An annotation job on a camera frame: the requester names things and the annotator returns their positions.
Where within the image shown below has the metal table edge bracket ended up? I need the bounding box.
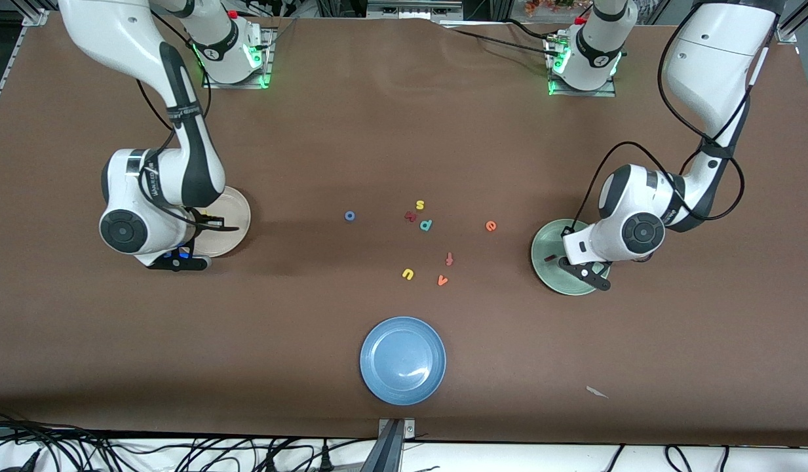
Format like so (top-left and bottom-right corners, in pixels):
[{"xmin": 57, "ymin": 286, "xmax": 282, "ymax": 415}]
[{"xmin": 375, "ymin": 418, "xmax": 416, "ymax": 472}]

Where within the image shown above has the green plate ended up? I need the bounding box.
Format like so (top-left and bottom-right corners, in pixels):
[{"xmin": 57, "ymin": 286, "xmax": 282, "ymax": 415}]
[{"xmin": 531, "ymin": 219, "xmax": 611, "ymax": 296}]

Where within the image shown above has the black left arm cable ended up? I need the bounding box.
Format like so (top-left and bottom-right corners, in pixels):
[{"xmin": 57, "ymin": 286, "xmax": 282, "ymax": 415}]
[{"xmin": 571, "ymin": 0, "xmax": 771, "ymax": 231}]

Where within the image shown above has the aluminium frame profile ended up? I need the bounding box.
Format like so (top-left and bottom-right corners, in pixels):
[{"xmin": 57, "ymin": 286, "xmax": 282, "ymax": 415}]
[
  {"xmin": 0, "ymin": 10, "xmax": 47, "ymax": 128},
  {"xmin": 774, "ymin": 0, "xmax": 808, "ymax": 43}
]

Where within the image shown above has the blue plate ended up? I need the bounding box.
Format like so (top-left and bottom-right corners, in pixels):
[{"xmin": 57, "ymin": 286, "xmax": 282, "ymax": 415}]
[{"xmin": 360, "ymin": 317, "xmax": 447, "ymax": 406}]

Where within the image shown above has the beige brown plate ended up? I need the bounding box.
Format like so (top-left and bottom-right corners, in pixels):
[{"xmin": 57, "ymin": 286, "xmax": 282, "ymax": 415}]
[{"xmin": 195, "ymin": 186, "xmax": 252, "ymax": 258}]

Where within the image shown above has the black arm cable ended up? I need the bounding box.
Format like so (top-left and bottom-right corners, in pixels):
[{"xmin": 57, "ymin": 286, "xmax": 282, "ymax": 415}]
[
  {"xmin": 571, "ymin": 0, "xmax": 771, "ymax": 231},
  {"xmin": 135, "ymin": 10, "xmax": 240, "ymax": 232}
]

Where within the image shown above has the black cable on table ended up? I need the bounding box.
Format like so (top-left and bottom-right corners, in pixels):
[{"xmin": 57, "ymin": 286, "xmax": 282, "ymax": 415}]
[{"xmin": 436, "ymin": 25, "xmax": 562, "ymax": 56}]

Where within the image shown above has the grey equipment box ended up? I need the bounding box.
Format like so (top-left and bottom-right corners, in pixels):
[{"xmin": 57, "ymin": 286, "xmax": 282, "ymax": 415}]
[{"xmin": 366, "ymin": 0, "xmax": 465, "ymax": 19}]

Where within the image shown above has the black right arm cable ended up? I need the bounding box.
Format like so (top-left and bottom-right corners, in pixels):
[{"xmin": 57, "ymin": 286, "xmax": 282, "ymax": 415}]
[{"xmin": 135, "ymin": 10, "xmax": 240, "ymax": 232}]

